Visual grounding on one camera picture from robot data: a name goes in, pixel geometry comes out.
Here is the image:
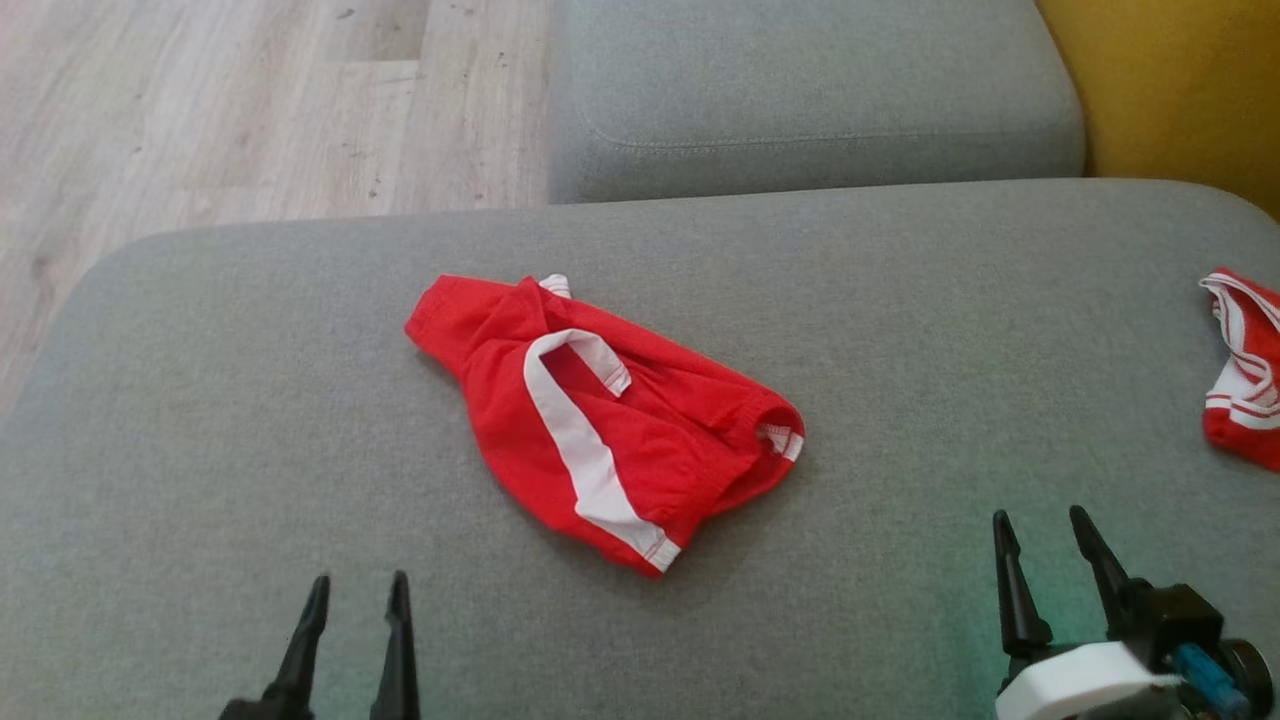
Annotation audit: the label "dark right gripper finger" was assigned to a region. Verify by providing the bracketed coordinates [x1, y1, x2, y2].
[992, 510, 1053, 661]
[1068, 505, 1136, 641]

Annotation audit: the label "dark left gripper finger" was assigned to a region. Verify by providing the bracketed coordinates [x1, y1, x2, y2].
[262, 574, 331, 720]
[368, 570, 421, 720]

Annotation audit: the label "right gripper body white shell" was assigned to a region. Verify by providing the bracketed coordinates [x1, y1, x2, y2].
[995, 642, 1181, 720]

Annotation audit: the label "red basketball jersey number 23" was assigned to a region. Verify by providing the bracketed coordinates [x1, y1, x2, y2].
[1198, 267, 1280, 473]

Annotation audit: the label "red shorts with white stripes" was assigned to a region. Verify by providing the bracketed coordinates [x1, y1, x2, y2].
[404, 273, 806, 578]

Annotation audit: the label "large grey sofa seat cushion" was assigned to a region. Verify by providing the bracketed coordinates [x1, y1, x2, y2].
[0, 178, 1280, 720]

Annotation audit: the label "yellow sofa armrest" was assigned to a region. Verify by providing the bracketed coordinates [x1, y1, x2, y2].
[1035, 0, 1280, 221]

